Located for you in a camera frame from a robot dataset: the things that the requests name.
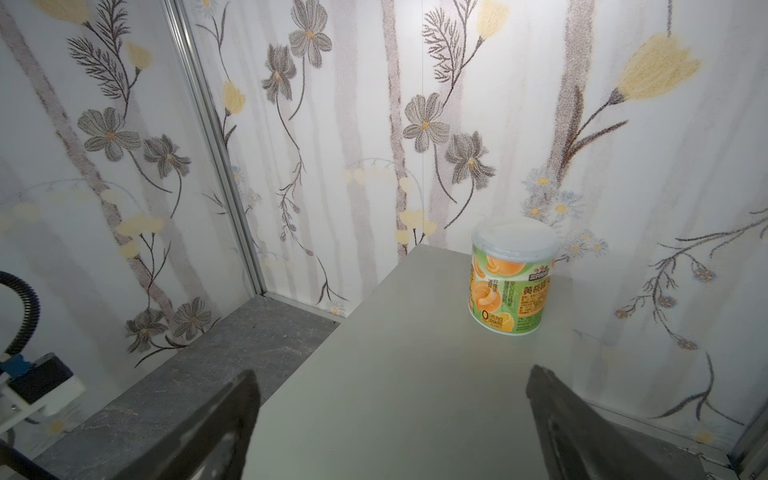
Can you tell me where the grey metal cabinet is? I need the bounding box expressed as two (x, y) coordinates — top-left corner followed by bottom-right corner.
(244, 246), (577, 479)

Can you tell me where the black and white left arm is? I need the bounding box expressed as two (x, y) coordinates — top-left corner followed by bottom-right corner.
(1, 271), (42, 479)

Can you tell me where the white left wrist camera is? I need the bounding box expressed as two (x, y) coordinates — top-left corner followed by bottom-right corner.
(1, 353), (86, 433)

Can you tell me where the green orange peach can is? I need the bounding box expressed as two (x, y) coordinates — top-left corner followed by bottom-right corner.
(468, 217), (560, 336)

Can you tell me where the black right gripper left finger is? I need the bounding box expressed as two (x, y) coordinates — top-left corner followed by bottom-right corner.
(115, 370), (261, 479)

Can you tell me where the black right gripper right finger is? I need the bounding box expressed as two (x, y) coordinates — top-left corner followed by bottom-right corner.
(526, 365), (672, 479)

